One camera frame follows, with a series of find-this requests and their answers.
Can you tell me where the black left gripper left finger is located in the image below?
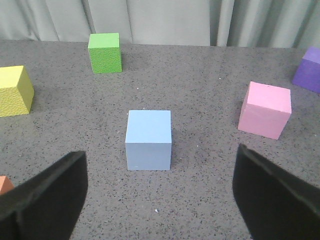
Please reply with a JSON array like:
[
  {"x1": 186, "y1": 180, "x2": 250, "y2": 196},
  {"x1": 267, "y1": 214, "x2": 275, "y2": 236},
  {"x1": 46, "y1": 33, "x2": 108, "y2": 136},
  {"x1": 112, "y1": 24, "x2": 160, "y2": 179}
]
[{"x1": 0, "y1": 151, "x2": 88, "y2": 240}]

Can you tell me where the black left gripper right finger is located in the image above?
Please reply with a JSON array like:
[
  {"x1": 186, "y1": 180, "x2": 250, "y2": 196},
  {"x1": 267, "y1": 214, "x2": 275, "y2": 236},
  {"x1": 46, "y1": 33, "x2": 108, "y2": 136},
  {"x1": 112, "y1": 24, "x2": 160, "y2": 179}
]
[{"x1": 232, "y1": 144, "x2": 320, "y2": 240}]

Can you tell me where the light blue foam cube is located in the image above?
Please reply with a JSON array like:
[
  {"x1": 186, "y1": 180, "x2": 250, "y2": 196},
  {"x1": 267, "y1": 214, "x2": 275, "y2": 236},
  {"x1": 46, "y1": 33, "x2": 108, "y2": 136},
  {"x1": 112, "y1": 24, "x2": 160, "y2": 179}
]
[{"x1": 125, "y1": 110, "x2": 172, "y2": 171}]

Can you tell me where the orange-red foam cube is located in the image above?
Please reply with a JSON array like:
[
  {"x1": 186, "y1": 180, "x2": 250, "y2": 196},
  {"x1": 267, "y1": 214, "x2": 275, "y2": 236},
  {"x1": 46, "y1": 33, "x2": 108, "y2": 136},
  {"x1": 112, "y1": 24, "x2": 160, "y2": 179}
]
[{"x1": 0, "y1": 175, "x2": 14, "y2": 195}]

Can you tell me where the pink foam cube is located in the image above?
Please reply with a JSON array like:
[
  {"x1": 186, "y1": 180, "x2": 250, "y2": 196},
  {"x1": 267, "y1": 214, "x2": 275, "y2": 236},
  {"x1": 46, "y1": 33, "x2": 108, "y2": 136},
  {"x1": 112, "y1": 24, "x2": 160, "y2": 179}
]
[{"x1": 237, "y1": 81, "x2": 292, "y2": 140}]

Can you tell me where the yellow foam cube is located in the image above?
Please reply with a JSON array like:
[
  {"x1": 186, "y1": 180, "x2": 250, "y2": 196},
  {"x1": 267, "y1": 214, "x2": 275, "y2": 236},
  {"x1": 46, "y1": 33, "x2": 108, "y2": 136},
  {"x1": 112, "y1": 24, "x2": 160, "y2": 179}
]
[{"x1": 0, "y1": 65, "x2": 35, "y2": 117}]

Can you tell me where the purple foam cube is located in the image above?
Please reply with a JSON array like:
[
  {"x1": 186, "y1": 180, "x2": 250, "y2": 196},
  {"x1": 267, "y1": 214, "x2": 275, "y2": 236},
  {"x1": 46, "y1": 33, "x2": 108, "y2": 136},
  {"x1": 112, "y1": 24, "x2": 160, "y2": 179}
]
[{"x1": 292, "y1": 46, "x2": 320, "y2": 94}]

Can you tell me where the green foam cube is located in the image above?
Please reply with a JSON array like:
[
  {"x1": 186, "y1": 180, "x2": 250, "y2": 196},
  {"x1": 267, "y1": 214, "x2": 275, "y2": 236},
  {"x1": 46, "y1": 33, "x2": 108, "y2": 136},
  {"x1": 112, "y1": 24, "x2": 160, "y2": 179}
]
[{"x1": 88, "y1": 32, "x2": 122, "y2": 74}]

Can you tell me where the grey curtain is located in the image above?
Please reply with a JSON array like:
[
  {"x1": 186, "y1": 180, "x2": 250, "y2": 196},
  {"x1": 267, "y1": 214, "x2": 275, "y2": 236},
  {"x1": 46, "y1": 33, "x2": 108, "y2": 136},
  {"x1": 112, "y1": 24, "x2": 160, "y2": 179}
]
[{"x1": 0, "y1": 0, "x2": 320, "y2": 49}]

